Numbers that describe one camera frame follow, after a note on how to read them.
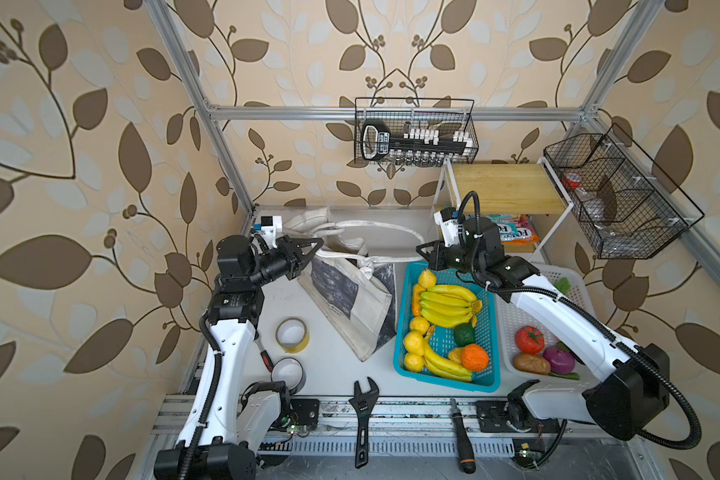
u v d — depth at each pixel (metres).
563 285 0.91
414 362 0.78
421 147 0.83
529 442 0.72
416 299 0.90
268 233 0.64
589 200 0.70
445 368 0.77
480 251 0.58
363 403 0.76
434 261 0.67
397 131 0.79
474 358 0.74
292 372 0.82
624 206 0.74
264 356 0.84
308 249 0.65
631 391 0.39
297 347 0.85
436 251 0.66
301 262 0.62
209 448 0.38
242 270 0.52
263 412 0.57
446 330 0.89
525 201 0.77
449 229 0.69
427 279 0.91
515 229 0.88
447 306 0.89
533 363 0.77
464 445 0.70
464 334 0.82
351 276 0.72
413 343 0.78
